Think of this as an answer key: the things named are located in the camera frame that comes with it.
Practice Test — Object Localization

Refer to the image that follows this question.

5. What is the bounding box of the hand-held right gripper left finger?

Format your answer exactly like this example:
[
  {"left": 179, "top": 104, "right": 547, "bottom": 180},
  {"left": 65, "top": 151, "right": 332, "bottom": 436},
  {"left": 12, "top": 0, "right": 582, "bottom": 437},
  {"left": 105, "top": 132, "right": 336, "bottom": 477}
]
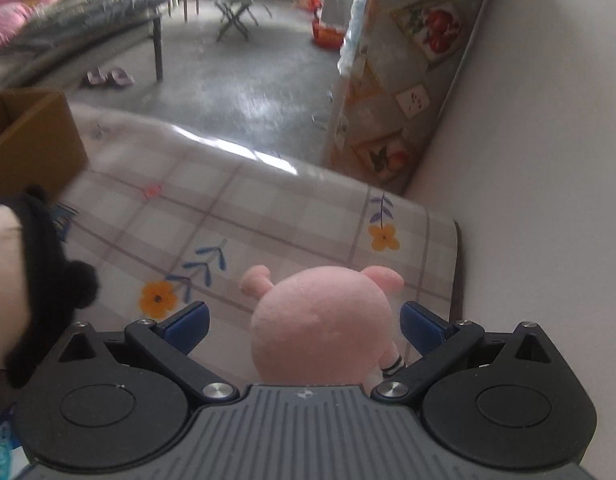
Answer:
[{"left": 58, "top": 301, "right": 239, "bottom": 404}]

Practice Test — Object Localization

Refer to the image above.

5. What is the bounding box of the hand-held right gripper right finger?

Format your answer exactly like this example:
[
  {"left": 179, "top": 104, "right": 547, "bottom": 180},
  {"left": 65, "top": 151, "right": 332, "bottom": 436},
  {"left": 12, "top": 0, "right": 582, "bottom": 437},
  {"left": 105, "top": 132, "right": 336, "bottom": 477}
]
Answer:
[{"left": 370, "top": 301, "right": 556, "bottom": 404}]

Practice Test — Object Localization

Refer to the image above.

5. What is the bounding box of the pink pig plush toy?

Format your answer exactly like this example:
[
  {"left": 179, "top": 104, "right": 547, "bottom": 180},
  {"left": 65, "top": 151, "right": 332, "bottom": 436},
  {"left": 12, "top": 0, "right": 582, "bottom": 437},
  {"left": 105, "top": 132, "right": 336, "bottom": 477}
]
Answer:
[{"left": 239, "top": 264, "right": 407, "bottom": 392}]

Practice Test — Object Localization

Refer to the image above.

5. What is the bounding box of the cream plush doll red shirt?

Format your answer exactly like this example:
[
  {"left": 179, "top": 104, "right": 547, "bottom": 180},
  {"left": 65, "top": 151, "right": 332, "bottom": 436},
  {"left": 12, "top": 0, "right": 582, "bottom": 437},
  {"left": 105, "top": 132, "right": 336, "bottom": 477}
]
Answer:
[{"left": 0, "top": 184, "right": 101, "bottom": 392}]

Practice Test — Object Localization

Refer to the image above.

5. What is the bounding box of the brown cardboard box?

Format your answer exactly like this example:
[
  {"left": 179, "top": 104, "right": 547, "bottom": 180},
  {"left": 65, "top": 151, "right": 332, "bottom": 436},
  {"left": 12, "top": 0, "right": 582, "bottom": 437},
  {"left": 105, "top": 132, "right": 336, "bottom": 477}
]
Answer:
[{"left": 0, "top": 87, "right": 89, "bottom": 197}]

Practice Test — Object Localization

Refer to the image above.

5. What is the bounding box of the fruit patterned covered cabinet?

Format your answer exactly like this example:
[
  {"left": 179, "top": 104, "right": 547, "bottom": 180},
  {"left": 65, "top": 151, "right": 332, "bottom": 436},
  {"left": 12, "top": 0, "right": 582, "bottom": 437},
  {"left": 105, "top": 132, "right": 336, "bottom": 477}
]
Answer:
[{"left": 322, "top": 0, "right": 497, "bottom": 197}]

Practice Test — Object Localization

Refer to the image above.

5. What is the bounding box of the pair of pink slippers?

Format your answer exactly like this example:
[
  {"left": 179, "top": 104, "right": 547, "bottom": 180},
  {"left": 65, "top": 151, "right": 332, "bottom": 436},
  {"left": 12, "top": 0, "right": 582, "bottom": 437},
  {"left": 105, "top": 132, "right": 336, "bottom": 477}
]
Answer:
[{"left": 84, "top": 67, "right": 136, "bottom": 89}]

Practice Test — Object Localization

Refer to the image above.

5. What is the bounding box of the folding stool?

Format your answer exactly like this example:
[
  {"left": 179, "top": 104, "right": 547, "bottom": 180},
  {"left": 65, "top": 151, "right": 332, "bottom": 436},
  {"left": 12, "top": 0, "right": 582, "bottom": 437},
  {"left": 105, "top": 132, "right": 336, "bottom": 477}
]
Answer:
[{"left": 214, "top": 0, "right": 262, "bottom": 44}]

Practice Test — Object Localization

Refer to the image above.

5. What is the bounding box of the blue bubble wrap roll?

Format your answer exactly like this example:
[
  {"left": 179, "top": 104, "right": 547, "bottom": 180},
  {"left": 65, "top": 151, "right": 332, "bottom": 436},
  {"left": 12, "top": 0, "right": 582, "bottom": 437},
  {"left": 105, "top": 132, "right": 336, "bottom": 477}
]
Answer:
[{"left": 337, "top": 0, "right": 379, "bottom": 77}]

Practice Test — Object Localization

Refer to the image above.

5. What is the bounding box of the dark bed with grey quilt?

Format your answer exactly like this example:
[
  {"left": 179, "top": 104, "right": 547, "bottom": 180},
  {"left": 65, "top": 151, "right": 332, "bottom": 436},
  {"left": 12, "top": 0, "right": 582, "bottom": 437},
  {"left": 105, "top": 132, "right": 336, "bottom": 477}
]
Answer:
[{"left": 0, "top": 0, "right": 172, "bottom": 92}]

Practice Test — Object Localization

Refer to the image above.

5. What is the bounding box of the pink quilt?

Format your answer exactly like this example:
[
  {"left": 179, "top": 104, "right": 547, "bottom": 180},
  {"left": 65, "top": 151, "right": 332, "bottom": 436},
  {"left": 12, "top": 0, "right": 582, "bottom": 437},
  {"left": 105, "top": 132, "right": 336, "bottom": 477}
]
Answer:
[{"left": 0, "top": 0, "right": 62, "bottom": 57}]

